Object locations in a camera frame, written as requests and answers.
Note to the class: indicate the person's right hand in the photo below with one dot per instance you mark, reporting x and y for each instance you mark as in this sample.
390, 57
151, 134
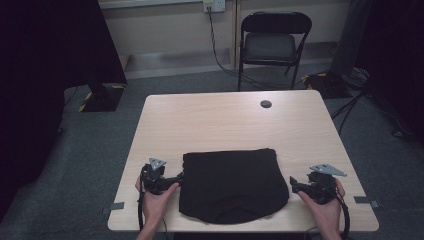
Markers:
325, 213

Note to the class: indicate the dark grey curtain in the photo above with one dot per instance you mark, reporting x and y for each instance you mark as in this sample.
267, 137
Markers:
383, 50

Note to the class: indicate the black folding chair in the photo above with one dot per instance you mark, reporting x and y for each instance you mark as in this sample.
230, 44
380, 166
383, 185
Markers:
270, 46

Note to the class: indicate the person's left hand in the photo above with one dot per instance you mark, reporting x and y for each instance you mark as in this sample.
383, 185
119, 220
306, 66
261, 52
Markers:
155, 206

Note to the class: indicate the black curtain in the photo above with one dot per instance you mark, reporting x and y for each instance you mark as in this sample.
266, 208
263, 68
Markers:
43, 83

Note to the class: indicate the white wall outlet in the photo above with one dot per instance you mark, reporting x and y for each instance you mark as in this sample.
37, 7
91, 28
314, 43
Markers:
214, 5

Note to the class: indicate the black stand base yellow tape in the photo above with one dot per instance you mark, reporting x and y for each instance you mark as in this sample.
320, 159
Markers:
325, 85
101, 98

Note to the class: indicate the black printed t-shirt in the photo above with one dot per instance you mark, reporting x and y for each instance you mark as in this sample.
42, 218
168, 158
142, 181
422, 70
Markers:
233, 186

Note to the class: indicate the grey tape piece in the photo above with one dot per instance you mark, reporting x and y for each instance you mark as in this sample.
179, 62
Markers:
366, 200
116, 206

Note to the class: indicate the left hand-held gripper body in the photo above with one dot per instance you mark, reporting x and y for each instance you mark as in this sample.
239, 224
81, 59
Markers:
154, 180

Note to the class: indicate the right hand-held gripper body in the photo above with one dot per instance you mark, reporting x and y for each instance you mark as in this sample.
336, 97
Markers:
320, 190

